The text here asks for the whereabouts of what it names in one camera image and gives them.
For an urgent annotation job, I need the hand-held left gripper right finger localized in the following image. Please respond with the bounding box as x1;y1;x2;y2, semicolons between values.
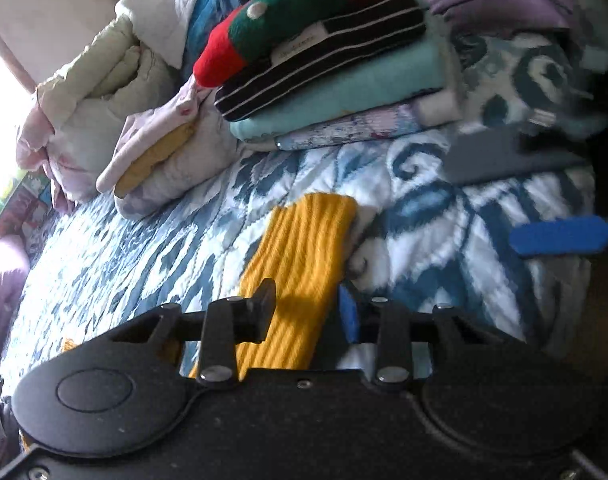
336;282;505;392

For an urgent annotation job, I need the purple fuzzy cloth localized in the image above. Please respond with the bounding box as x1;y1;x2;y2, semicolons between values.
0;234;32;391

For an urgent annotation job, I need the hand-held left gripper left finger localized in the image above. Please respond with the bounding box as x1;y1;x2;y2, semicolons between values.
108;278;277;391

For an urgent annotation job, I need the mustard folded garment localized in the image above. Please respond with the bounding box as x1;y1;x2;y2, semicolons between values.
114;122;197;196

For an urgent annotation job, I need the blue furry cloth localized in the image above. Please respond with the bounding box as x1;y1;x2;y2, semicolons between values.
180;0;245;80

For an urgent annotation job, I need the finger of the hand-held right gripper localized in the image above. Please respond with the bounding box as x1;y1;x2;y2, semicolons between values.
509;215;608;259
443;126;591;187

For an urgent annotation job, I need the cream padded jacket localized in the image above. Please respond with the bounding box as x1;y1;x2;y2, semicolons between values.
35;14;185;128

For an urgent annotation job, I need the teal folded garment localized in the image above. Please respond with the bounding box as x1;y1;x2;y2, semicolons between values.
229;12;459;142

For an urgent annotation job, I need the red green knit sweater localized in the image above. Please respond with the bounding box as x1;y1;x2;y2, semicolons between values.
193;0;415;89

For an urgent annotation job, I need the white quilted jacket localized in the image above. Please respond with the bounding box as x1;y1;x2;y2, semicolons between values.
115;0;205;69

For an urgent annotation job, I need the pale grey folded garment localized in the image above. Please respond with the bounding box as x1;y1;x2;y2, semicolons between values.
114;110;241;220

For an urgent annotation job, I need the yellow ribbed knit garment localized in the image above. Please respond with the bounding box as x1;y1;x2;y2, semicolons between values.
58;192;359;383

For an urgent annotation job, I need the black white striped folded garment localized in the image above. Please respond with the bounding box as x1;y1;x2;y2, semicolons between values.
215;0;427;122

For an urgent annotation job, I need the blue white patterned quilt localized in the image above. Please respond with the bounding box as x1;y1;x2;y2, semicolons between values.
0;32;608;403

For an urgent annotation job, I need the colourful printed box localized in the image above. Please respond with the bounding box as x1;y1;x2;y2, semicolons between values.
0;169;55;261

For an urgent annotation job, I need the floral print folded cloth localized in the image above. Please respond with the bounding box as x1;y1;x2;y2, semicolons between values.
276;102;425;151

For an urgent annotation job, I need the pale pink padded garment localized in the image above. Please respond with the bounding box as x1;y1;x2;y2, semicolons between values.
16;100;134;211

